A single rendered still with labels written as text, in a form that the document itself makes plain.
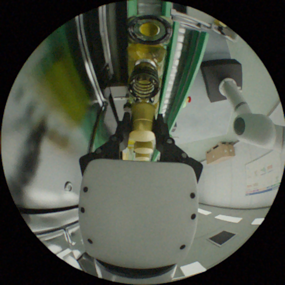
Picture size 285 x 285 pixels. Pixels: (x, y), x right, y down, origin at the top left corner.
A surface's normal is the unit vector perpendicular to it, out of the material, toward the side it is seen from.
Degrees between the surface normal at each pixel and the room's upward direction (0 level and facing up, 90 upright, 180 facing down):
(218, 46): 0
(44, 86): 90
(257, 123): 97
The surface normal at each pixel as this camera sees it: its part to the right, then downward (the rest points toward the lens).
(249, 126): -0.99, -0.12
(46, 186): 1.00, 0.04
